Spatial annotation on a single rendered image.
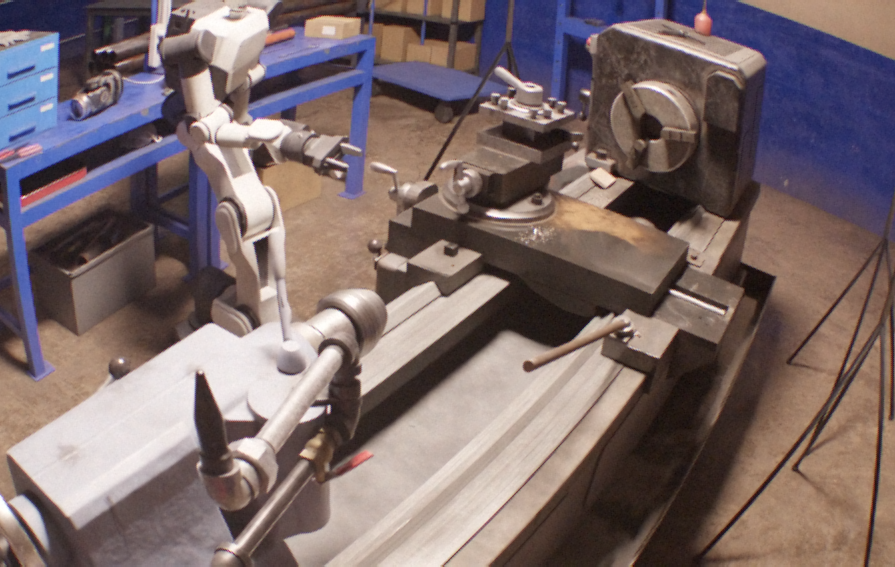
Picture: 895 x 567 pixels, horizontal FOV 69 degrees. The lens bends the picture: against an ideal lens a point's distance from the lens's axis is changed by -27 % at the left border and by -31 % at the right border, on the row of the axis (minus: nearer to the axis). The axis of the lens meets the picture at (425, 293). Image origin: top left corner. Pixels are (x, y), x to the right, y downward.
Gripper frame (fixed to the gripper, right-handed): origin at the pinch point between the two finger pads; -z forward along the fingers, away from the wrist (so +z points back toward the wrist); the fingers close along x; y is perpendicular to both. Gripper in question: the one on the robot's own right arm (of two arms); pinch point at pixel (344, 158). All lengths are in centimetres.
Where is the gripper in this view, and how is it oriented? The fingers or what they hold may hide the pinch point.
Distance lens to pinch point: 212.8
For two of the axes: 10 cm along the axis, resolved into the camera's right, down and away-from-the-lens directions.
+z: -8.4, -3.2, 4.4
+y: -1.6, -6.3, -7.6
